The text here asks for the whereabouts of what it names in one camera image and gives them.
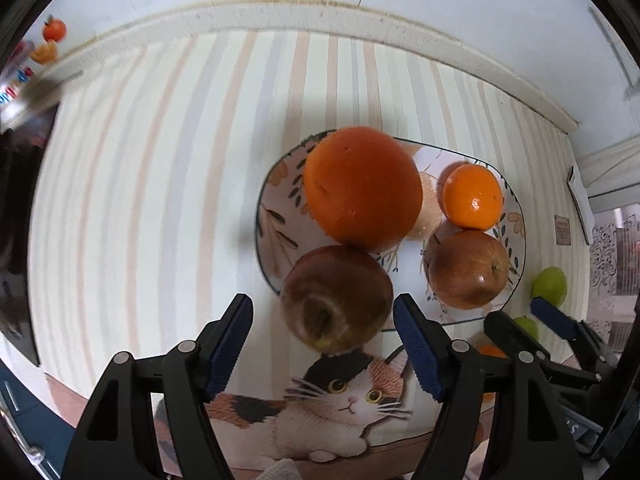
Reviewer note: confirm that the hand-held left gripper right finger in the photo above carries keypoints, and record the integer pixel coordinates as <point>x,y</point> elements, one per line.
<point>417,347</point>

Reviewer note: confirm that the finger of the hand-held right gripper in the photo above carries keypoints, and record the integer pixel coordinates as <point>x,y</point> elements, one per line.
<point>550,312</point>
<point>500,329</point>

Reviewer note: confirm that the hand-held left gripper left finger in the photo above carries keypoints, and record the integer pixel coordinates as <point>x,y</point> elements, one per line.
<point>230,345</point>

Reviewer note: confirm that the dark green apple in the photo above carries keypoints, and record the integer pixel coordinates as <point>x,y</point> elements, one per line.
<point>526,326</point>

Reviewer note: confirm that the lime green apple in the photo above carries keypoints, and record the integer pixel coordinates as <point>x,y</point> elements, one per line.
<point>550,282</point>

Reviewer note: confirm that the oval floral ceramic plate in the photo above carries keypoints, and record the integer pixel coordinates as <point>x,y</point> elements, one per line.
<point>410,280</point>

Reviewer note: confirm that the brownish red apple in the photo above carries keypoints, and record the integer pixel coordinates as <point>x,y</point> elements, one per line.
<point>337,290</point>

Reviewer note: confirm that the patterned glass door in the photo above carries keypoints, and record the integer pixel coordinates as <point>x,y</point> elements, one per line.
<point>612,270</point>

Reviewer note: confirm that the small brown card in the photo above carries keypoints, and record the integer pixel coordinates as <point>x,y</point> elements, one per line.
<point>562,230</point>

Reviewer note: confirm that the white notebook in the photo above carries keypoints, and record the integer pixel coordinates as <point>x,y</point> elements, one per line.
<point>580,200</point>

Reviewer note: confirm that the small mandarin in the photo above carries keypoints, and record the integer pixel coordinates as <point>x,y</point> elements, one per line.
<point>472,195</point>

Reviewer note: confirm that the large orange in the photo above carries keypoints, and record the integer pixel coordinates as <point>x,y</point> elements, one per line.
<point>362,190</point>

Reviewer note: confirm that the striped cat print mat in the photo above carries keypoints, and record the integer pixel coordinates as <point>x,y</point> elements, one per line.
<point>150,185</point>

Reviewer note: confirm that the blue kitchen cabinet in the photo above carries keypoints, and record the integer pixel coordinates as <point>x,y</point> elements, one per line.
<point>17,400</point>

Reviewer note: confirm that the colourful letter wall sticker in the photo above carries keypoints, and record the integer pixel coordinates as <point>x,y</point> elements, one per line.
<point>15,82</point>

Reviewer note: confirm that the persimmon wall sticker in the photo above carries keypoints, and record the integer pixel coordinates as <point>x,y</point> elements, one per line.
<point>54,29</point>

